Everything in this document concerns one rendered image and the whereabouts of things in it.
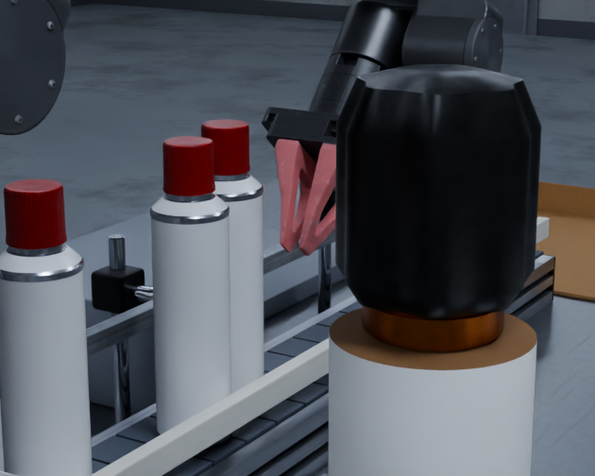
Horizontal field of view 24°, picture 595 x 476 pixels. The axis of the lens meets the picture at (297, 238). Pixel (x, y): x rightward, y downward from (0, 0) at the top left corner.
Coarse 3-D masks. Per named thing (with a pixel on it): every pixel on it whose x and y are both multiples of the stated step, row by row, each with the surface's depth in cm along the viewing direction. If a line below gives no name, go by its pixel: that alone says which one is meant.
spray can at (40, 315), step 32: (32, 192) 75; (32, 224) 76; (64, 224) 77; (0, 256) 77; (32, 256) 76; (64, 256) 77; (0, 288) 77; (32, 288) 76; (64, 288) 77; (0, 320) 77; (32, 320) 76; (64, 320) 77; (0, 352) 78; (32, 352) 77; (64, 352) 77; (0, 384) 79; (32, 384) 77; (64, 384) 78; (32, 416) 78; (64, 416) 78; (32, 448) 78; (64, 448) 79
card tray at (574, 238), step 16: (544, 192) 170; (560, 192) 169; (576, 192) 168; (592, 192) 167; (544, 208) 170; (560, 208) 169; (576, 208) 168; (592, 208) 167; (560, 224) 164; (576, 224) 164; (592, 224) 164; (544, 240) 158; (560, 240) 158; (576, 240) 158; (592, 240) 158; (560, 256) 152; (576, 256) 152; (592, 256) 152; (560, 272) 146; (576, 272) 146; (592, 272) 146; (560, 288) 140; (576, 288) 140; (592, 288) 140
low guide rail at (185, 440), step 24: (312, 360) 98; (264, 384) 94; (288, 384) 96; (216, 408) 90; (240, 408) 91; (264, 408) 94; (168, 432) 86; (192, 432) 86; (216, 432) 89; (144, 456) 82; (168, 456) 85; (192, 456) 87
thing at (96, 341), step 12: (324, 240) 114; (264, 252) 107; (276, 252) 108; (288, 252) 109; (300, 252) 111; (264, 264) 106; (276, 264) 108; (132, 312) 94; (144, 312) 94; (96, 324) 91; (108, 324) 91; (120, 324) 92; (132, 324) 93; (144, 324) 94; (96, 336) 90; (108, 336) 91; (120, 336) 92; (96, 348) 90
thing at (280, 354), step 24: (336, 312) 119; (312, 336) 113; (264, 360) 108; (288, 360) 108; (312, 384) 103; (288, 408) 98; (120, 432) 94; (144, 432) 94; (240, 432) 94; (264, 432) 95; (96, 456) 91; (120, 456) 91; (216, 456) 91
